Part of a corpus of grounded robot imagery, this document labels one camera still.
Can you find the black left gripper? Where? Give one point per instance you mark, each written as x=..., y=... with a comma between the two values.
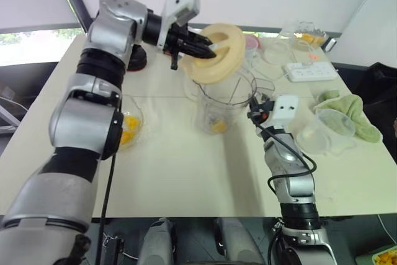
x=176, y=40

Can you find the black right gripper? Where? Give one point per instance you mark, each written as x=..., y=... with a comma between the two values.
x=267, y=112

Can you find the cream blender lid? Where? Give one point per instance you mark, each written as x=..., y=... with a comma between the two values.
x=226, y=60

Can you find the clear blender jar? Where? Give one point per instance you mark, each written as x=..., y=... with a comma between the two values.
x=217, y=103

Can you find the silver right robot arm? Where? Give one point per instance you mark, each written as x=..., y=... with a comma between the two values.
x=288, y=153

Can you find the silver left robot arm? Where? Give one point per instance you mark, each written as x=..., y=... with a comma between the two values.
x=108, y=29

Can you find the yellow food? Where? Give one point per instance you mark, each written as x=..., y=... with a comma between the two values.
x=310, y=38

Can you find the orange fruit pieces heap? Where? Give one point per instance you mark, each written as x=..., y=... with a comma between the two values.
x=130, y=122

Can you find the yellow-brown cooked food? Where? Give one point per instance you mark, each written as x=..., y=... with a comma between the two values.
x=386, y=260

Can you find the pink round lid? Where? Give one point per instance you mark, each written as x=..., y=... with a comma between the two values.
x=252, y=41

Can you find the clear round plastic container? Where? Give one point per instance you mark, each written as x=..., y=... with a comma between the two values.
x=276, y=57

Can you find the black round base red rim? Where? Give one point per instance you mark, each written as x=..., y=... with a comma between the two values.
x=138, y=60

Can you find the white power strip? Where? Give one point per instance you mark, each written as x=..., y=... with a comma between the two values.
x=310, y=74

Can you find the clear plastic cup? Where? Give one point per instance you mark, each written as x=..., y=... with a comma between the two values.
x=313, y=141

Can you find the small orange tag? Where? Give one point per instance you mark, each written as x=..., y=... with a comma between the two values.
x=313, y=57

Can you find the wavy glass bowl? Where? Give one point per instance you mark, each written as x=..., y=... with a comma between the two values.
x=288, y=37

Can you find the clear glass bowl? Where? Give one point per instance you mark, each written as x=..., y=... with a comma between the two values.
x=139, y=113

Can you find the small black gadget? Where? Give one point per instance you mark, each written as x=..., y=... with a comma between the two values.
x=329, y=44

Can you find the green cloth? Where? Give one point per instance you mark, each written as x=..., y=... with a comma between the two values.
x=363, y=116

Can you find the black bag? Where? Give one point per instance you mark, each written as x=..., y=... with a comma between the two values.
x=378, y=85

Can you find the grey rounded housing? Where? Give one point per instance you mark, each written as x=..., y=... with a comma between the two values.
x=156, y=243

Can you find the green tray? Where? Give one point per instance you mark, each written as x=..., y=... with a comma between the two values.
x=364, y=257

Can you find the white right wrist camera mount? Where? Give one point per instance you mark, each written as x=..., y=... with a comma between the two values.
x=285, y=108

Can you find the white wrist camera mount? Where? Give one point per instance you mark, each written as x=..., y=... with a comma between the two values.
x=180, y=1
x=285, y=108

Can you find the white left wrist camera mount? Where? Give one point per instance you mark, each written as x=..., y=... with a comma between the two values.
x=180, y=1

